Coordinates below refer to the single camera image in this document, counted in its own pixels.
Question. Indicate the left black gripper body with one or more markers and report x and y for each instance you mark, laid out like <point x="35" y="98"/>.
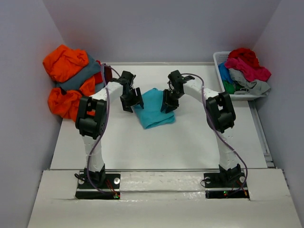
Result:
<point x="130" y="98"/>

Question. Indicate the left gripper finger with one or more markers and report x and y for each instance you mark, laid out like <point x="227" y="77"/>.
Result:
<point x="139" y="98"/>
<point x="127" y="108"/>

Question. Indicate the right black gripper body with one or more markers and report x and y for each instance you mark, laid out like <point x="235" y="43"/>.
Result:
<point x="173" y="96"/>

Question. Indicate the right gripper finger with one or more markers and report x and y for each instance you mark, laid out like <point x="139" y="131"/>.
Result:
<point x="164" y="103"/>
<point x="170" y="109"/>

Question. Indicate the teal t shirt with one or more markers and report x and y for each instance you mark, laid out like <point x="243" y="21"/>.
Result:
<point x="151" y="116"/>

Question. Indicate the orange t shirt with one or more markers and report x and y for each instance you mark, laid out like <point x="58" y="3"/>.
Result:
<point x="60" y="65"/>

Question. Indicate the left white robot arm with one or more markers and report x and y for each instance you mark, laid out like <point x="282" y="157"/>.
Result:
<point x="92" y="118"/>

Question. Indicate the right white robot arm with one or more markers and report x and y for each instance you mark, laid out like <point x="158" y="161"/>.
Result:
<point x="220" y="115"/>

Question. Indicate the dark red folded shirt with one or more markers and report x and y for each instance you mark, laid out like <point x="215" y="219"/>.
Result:
<point x="104" y="76"/>

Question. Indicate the blue t shirt in basket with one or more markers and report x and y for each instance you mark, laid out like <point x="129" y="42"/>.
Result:
<point x="224" y="73"/>

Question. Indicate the white plastic laundry basket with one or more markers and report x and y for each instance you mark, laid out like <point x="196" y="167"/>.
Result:
<point x="220" y="57"/>

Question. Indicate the green garment in basket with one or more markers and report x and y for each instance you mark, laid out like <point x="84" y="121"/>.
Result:
<point x="229" y="87"/>

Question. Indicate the magenta t shirt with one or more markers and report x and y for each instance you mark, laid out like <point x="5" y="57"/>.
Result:
<point x="250" y="73"/>

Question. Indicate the red t shirt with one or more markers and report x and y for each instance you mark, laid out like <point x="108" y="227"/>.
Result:
<point x="247" y="55"/>

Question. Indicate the grey t shirt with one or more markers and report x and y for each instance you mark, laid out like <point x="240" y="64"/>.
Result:
<point x="256" y="87"/>

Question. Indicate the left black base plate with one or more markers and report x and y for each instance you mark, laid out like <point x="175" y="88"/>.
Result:
<point x="108" y="190"/>

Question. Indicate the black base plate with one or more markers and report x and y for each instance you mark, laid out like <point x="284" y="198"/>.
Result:
<point x="108" y="190"/>
<point x="217" y="189"/>

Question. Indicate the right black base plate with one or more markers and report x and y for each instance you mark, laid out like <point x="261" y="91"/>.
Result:
<point x="217" y="189"/>

